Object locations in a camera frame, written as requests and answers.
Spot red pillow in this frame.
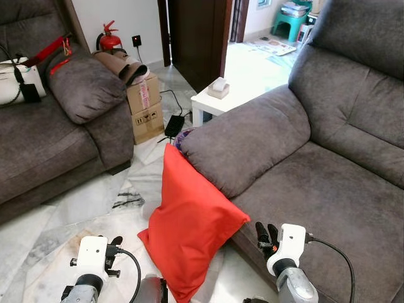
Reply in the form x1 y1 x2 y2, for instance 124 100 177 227
138 144 251 302

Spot grey fabric sofa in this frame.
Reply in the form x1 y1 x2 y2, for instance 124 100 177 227
179 0 404 303
0 0 134 223

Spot robot left leg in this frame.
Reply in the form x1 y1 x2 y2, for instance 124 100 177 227
134 274 169 303

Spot cardboard box with black symbols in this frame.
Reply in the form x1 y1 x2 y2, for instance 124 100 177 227
131 104 165 145

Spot black power adapter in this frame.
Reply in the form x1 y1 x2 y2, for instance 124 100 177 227
164 114 186 138

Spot white side table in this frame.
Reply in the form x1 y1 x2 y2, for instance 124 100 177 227
191 78 253 127

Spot cardboard box with pink label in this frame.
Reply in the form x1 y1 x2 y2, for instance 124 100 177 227
126 72 162 115

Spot beige tissue box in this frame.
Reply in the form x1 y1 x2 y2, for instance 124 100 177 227
207 77 230 99

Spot brown rolled cloth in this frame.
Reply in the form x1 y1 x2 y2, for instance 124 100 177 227
93 50 149 86

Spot newspaper sheets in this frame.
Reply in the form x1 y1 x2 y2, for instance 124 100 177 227
249 38 297 56

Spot red fire extinguisher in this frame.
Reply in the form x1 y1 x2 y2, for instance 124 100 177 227
96 20 124 55

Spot dark wooden door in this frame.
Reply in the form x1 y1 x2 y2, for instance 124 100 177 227
158 0 235 93

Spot teal plastic stool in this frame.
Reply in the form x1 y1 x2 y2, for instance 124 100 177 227
271 6 310 42

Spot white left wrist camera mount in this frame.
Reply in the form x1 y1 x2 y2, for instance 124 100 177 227
69 235 109 279

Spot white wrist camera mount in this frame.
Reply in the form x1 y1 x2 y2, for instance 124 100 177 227
268 223 309 277
69 235 109 279

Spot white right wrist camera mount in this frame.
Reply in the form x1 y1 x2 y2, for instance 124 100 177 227
268 223 309 277

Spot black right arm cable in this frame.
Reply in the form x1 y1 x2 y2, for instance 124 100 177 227
306 235 356 303

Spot white handbag black straps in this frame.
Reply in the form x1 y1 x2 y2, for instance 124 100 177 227
0 56 47 106

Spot red strap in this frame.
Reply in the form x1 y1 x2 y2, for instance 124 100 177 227
24 33 73 75

